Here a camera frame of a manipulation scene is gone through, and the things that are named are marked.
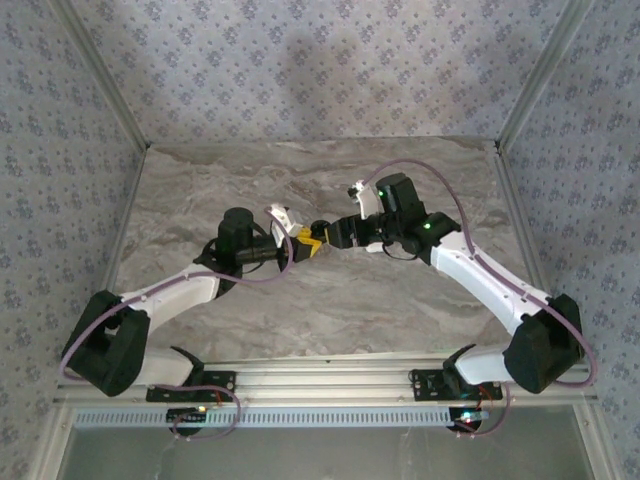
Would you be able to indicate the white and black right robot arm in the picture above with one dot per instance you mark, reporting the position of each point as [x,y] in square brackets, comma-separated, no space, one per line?
[480,275]

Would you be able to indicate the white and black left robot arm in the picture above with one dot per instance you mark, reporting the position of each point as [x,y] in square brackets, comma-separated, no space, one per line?
[170,295]

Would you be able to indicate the black controller board with LED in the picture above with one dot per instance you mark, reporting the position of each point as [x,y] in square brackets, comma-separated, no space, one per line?
[187,415]
[467,419]

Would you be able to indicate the grey metal panel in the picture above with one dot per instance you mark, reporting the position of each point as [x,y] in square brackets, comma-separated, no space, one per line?
[325,455]

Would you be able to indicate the aluminium table side rail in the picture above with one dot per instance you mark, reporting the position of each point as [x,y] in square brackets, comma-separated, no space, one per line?
[124,215]
[527,240]

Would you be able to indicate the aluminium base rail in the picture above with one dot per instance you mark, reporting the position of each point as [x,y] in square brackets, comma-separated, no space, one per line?
[325,380]

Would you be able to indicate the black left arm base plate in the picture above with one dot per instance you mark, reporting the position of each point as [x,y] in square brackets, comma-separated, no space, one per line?
[220,393]

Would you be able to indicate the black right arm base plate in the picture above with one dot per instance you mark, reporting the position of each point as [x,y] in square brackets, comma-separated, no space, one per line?
[425,388]

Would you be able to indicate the aluminium frame post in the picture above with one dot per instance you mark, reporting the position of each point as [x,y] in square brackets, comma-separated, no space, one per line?
[545,75]
[102,75]

